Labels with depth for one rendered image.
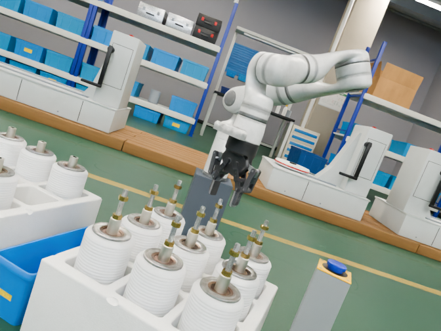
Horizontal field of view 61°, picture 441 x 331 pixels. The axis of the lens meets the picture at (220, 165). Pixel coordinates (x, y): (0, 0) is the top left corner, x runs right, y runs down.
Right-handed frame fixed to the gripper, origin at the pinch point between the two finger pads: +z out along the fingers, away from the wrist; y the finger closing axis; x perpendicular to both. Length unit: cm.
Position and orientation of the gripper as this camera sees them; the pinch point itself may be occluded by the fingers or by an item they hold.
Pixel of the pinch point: (223, 195)
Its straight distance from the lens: 89.5
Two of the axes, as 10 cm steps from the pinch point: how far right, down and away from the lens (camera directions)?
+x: -6.4, -1.2, -7.6
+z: -3.4, 9.3, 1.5
